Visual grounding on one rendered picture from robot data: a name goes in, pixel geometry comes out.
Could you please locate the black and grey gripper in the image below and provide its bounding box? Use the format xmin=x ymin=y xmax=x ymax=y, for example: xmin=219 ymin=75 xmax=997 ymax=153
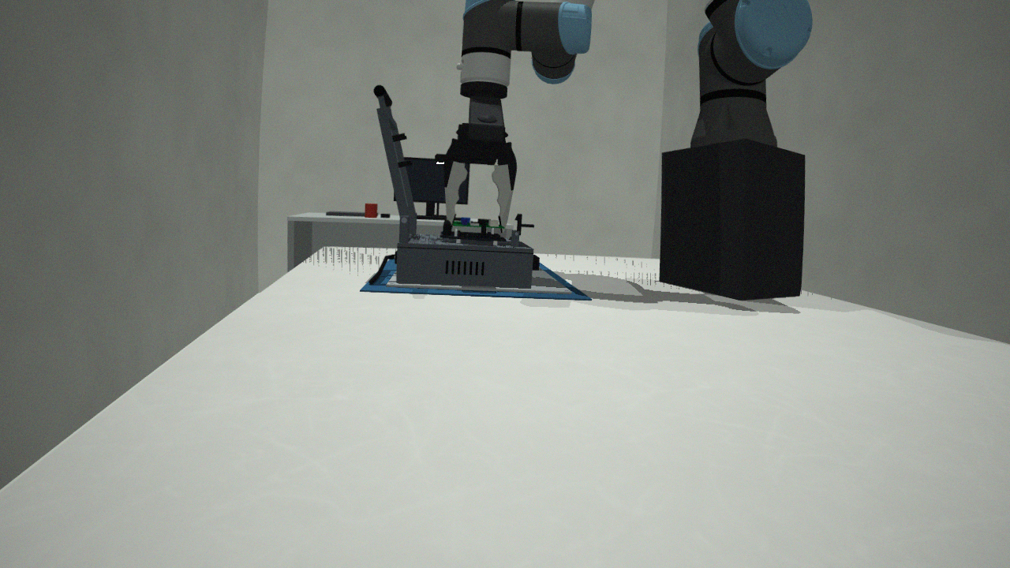
xmin=443 ymin=81 xmax=517 ymax=229

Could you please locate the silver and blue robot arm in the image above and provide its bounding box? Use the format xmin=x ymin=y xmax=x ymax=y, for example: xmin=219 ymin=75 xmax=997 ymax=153
xmin=457 ymin=0 xmax=813 ymax=148

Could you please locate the green circuit board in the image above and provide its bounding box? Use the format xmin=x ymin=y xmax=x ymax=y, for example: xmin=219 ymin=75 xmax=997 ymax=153
xmin=453 ymin=218 xmax=505 ymax=229

